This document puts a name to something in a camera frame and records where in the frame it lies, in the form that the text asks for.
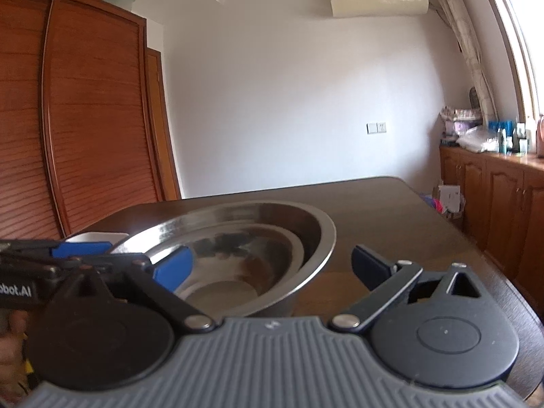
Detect wooden slatted wardrobe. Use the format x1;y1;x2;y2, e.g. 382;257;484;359
0;0;183;244

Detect group of bottles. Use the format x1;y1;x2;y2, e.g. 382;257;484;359
489;115;544;156

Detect patterned beige curtain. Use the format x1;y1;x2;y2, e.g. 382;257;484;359
425;0;499;125

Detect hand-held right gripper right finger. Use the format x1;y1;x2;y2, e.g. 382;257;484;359
329;244;483;333

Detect wooden cabinet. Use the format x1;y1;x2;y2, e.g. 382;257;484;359
440;144;544;304

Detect white paper bag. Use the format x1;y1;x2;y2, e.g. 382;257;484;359
438;184;465;214

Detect person's left hand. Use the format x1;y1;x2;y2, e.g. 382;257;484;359
0;308;34;394

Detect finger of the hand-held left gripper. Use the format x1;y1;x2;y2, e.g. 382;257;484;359
42;253;154;283
0;240;114;261

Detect window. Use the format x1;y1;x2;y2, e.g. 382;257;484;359
497;0;544;130

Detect white floral plate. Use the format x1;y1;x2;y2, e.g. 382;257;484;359
64;232;130;244

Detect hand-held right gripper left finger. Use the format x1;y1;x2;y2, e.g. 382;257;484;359
46;246;222;334

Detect clear plastic bag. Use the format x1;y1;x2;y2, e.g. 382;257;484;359
457;126;500;154

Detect folded patterned cloth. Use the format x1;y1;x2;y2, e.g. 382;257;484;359
440;105;483;122

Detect pink box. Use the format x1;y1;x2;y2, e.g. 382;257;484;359
444;120;481;137

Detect large steel bowl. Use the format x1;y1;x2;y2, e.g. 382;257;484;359
111;201;338;319

